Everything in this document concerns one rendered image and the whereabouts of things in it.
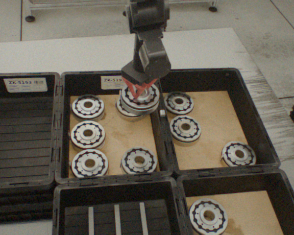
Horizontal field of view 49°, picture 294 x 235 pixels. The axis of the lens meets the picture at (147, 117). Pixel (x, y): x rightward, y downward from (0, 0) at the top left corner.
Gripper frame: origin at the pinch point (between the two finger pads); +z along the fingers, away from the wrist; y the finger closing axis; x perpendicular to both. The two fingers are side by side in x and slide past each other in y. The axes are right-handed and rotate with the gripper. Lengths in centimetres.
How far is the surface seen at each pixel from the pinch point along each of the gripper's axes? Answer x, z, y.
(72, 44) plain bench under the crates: 59, 36, 27
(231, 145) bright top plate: -25.5, 17.7, 15.1
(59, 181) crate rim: 0.7, 10.3, -29.2
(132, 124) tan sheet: 3.4, 21.1, 2.4
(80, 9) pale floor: 158, 111, 121
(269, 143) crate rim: -34.1, 11.2, 18.2
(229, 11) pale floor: 60, 111, 221
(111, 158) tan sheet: -0.3, 20.7, -11.4
